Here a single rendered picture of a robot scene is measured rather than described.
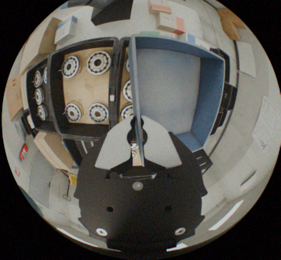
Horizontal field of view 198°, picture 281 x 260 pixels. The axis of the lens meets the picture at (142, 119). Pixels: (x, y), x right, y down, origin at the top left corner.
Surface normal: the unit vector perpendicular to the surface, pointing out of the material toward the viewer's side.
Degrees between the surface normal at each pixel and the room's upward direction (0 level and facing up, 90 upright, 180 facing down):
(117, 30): 0
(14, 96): 77
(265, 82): 90
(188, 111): 1
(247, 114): 90
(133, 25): 0
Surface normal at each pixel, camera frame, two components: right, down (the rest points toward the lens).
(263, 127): -0.99, 0.12
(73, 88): 0.16, 0.52
